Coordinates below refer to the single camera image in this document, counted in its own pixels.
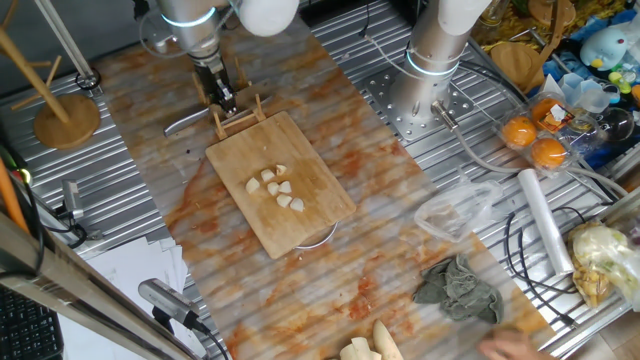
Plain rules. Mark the orange fruit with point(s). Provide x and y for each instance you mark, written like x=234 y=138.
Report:
x=542 y=111
x=519 y=131
x=548 y=152

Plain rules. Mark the dark glass bowl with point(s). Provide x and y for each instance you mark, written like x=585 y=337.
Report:
x=617 y=125

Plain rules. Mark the white radish slice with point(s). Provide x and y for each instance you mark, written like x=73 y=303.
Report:
x=273 y=188
x=267 y=175
x=281 y=169
x=285 y=187
x=252 y=185
x=284 y=200

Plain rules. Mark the clear plastic wrap roll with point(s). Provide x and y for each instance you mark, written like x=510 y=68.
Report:
x=545 y=220

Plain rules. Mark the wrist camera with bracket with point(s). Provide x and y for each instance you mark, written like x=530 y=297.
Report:
x=155 y=35

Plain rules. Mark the person's left hand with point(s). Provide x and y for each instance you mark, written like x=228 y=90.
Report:
x=510 y=346

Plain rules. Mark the black computer keyboard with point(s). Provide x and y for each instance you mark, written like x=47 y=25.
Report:
x=27 y=330

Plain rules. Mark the clear plastic cup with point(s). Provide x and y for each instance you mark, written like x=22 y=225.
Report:
x=585 y=95

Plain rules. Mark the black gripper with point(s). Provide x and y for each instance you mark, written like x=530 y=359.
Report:
x=210 y=75

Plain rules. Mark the blue penguin plush toy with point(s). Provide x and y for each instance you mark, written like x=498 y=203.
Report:
x=602 y=47

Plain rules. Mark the yellow plastic bag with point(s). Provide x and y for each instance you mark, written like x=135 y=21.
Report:
x=505 y=30

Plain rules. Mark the round wooden disc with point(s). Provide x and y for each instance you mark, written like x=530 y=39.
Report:
x=67 y=122
x=515 y=67

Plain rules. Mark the wooden cutting board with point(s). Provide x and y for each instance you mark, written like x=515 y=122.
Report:
x=310 y=220

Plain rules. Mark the white metal rod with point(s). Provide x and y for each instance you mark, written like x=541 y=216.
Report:
x=62 y=40

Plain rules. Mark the green yellow toy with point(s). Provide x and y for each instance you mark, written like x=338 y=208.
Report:
x=620 y=82

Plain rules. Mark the clear plastic bag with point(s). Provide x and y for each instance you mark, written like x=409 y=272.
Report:
x=460 y=210

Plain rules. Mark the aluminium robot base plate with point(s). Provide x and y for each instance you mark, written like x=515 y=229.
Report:
x=380 y=92

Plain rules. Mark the wooden stand with pole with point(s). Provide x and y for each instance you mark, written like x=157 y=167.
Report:
x=550 y=12

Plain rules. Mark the orange pole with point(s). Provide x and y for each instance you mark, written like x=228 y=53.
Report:
x=10 y=195

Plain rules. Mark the oranges in plastic tray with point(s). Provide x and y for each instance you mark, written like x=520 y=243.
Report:
x=580 y=135

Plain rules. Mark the wooden knife rack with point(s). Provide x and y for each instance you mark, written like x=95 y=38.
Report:
x=219 y=127

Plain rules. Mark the stack of white papers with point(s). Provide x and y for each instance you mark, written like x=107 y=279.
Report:
x=135 y=265

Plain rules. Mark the grey green rag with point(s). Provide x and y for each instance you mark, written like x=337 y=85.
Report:
x=460 y=290

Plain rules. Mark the aluminium frame beam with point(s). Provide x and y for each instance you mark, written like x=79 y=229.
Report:
x=75 y=295

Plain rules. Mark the orange marble pattern mat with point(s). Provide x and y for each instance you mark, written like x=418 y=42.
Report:
x=375 y=200

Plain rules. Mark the silver camera on clamp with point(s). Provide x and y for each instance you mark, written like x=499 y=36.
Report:
x=71 y=197

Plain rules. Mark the plastic bag with food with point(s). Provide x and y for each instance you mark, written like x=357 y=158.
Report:
x=605 y=260

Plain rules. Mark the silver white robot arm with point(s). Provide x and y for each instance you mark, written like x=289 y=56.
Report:
x=430 y=45

